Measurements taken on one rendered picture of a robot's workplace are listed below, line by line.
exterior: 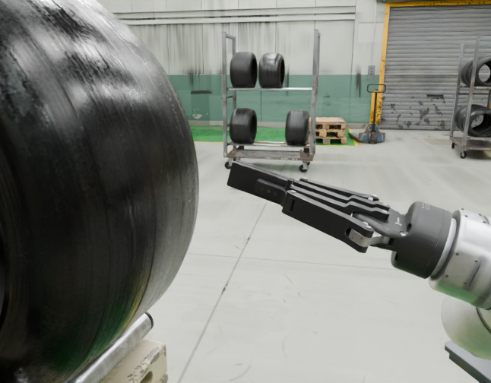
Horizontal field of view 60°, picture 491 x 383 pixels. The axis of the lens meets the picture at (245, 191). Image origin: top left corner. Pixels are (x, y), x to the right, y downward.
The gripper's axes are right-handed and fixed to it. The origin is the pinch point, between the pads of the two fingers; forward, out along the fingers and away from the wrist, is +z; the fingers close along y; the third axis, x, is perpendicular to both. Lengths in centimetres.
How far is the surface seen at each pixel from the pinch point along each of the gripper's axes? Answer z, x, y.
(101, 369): 14.2, 33.6, 3.1
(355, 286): -30, 115, -213
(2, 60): 21.4, -7.8, 15.7
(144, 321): 14.7, 33.0, -8.6
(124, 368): 13.7, 37.9, -2.7
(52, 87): 17.4, -6.4, 13.9
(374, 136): -6, 105, -857
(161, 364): 10.1, 40.0, -9.0
